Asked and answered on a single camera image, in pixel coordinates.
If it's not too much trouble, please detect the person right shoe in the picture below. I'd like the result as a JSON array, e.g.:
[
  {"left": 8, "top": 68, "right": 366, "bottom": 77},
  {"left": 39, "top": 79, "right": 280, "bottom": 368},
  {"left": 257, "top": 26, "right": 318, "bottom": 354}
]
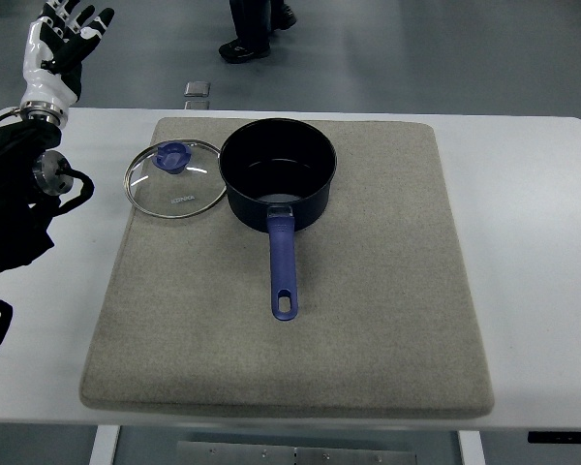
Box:
[{"left": 270, "top": 0, "right": 296, "bottom": 32}]

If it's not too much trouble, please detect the glass pot lid blue knob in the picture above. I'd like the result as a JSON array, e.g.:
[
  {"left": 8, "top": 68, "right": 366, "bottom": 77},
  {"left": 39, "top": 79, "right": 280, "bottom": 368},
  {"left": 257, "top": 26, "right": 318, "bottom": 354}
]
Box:
[{"left": 123, "top": 139, "right": 226, "bottom": 219}]

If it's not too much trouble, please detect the person left shoe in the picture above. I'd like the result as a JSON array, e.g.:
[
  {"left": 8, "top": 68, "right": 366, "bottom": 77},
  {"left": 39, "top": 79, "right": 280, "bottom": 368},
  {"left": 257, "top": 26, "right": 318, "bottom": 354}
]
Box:
[{"left": 218, "top": 0, "right": 273, "bottom": 64}]

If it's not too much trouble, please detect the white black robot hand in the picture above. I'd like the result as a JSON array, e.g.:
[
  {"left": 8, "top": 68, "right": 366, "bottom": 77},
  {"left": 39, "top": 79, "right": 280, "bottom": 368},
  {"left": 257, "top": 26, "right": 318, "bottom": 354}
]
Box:
[{"left": 19, "top": 1, "right": 114, "bottom": 128}]

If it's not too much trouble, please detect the floor socket plate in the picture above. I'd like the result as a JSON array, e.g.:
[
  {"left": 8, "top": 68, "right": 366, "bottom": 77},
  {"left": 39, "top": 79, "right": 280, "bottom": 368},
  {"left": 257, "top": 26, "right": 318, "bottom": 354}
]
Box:
[
  {"left": 184, "top": 81, "right": 210, "bottom": 97},
  {"left": 184, "top": 100, "right": 210, "bottom": 110}
]

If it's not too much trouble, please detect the metal base plate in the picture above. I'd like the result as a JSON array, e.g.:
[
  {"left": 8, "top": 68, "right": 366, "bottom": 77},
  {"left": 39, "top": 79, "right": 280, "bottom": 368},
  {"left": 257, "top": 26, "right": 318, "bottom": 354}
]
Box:
[{"left": 176, "top": 441, "right": 417, "bottom": 465}]

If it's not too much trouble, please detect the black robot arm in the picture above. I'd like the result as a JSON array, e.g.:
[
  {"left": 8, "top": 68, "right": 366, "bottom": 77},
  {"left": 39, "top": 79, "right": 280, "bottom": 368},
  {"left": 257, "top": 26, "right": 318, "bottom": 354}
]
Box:
[{"left": 0, "top": 109, "right": 94, "bottom": 272}]

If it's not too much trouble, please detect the right white table leg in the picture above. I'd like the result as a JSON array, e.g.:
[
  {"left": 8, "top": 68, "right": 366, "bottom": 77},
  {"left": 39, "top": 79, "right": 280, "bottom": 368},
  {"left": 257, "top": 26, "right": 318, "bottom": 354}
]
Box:
[{"left": 458, "top": 430, "right": 486, "bottom": 465}]

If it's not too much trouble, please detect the beige fabric mat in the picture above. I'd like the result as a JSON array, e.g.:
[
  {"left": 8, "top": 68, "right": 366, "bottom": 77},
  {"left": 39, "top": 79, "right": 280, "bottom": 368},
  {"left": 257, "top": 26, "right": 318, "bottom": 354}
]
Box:
[{"left": 79, "top": 120, "right": 494, "bottom": 419}]

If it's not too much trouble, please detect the white table leg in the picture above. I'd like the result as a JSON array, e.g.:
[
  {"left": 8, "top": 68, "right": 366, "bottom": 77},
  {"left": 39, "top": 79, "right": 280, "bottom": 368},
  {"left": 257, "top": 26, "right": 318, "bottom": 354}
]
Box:
[
  {"left": 88, "top": 425, "right": 120, "bottom": 465},
  {"left": 458, "top": 430, "right": 486, "bottom": 465}
]

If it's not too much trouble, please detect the person shoe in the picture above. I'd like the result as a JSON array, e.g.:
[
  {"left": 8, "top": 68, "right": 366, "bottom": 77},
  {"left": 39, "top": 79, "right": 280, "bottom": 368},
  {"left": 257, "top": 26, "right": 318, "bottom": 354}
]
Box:
[
  {"left": 218, "top": 0, "right": 273, "bottom": 64},
  {"left": 270, "top": 0, "right": 296, "bottom": 32}
]

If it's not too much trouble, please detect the upper floor socket plate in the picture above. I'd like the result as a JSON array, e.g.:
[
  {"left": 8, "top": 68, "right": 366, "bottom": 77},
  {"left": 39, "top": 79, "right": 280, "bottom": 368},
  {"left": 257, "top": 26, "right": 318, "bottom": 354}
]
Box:
[{"left": 184, "top": 81, "right": 210, "bottom": 97}]

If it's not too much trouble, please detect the lower floor socket plate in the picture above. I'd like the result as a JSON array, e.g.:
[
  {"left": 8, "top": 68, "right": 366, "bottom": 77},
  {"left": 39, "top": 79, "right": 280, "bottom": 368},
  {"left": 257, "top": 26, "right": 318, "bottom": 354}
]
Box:
[{"left": 184, "top": 100, "right": 210, "bottom": 110}]

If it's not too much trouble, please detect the black table control panel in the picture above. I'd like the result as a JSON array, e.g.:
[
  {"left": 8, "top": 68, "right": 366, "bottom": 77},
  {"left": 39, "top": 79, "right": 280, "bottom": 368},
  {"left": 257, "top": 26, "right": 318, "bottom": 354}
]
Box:
[{"left": 527, "top": 431, "right": 581, "bottom": 445}]

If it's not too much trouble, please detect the dark pot blue handle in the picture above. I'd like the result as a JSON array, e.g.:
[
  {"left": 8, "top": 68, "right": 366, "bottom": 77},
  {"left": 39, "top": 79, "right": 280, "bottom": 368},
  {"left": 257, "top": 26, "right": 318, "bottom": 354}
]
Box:
[{"left": 219, "top": 117, "right": 337, "bottom": 321}]

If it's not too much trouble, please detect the left white table leg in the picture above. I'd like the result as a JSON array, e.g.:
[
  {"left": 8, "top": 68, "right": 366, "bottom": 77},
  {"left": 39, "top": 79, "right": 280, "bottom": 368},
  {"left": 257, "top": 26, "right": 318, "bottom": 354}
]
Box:
[{"left": 88, "top": 425, "right": 120, "bottom": 465}]

